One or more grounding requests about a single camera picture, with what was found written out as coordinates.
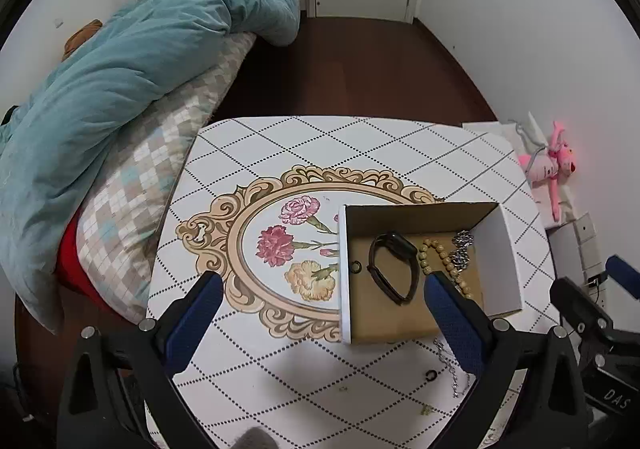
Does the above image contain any teal duvet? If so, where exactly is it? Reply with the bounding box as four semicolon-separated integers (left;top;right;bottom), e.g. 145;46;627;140
1;0;300;332

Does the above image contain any brown plush item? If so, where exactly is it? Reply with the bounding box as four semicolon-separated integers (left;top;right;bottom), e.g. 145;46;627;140
61;19;103;61

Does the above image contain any silver chain necklace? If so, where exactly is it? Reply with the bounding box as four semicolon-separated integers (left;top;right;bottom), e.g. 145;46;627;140
432;335;471;399

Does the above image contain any silver chain bracelet in box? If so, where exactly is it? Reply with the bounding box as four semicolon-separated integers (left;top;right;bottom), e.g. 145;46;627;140
448;228;475;274

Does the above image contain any checkered bed sheet mattress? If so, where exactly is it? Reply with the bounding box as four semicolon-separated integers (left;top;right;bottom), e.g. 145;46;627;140
76;32;256;322

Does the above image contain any patterned white tablecloth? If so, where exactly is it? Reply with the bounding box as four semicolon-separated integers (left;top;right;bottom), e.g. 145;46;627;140
148;117;559;448

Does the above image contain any white cardboard box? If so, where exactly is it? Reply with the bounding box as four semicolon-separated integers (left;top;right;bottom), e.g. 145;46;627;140
338;202;524;345

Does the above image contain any red bedding under mattress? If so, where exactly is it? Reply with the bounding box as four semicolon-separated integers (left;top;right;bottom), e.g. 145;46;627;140
55;212;101;306

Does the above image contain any pink panther plush toy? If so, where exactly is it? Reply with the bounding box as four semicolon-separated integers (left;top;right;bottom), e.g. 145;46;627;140
518;121;577;224

